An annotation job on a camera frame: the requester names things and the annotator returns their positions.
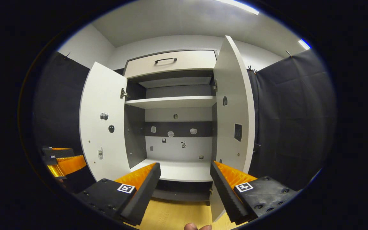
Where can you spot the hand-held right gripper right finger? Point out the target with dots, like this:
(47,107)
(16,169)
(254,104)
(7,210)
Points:
(227,198)

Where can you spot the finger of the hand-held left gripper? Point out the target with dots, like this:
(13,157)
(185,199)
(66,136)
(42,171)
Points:
(69,164)
(59,152)

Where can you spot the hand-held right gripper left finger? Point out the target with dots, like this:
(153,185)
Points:
(142,195)

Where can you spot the white camera-sticker cabinet door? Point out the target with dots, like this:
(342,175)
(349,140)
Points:
(104,143)

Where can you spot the white double-door shoe cabinet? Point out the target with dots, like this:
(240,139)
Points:
(177,169)

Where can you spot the white headphone-sticker cabinet door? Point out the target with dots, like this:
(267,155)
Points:
(232,111)

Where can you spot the metal door hinge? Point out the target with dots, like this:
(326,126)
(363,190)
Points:
(124,93)
(215,86)

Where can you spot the white cabinet shelf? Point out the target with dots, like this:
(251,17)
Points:
(171,102)

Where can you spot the black backdrop cloth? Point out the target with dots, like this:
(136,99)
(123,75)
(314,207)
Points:
(292,121)

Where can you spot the short ceiling light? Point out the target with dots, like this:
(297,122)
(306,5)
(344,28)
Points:
(304,44)

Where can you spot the long ceiling light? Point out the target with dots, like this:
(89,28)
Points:
(240,6)

